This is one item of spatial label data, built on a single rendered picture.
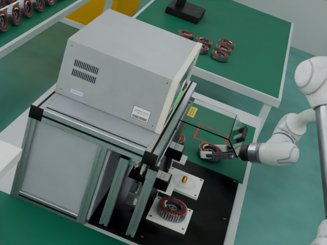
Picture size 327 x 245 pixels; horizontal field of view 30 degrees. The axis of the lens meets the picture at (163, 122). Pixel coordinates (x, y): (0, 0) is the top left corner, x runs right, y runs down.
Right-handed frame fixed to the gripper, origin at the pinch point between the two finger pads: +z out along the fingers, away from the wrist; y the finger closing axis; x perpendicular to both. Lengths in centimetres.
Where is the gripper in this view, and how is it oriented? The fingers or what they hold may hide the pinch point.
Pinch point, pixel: (210, 151)
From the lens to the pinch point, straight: 278.3
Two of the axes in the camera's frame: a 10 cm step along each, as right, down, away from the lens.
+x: -1.3, -9.7, -1.8
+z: -8.1, 0.0, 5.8
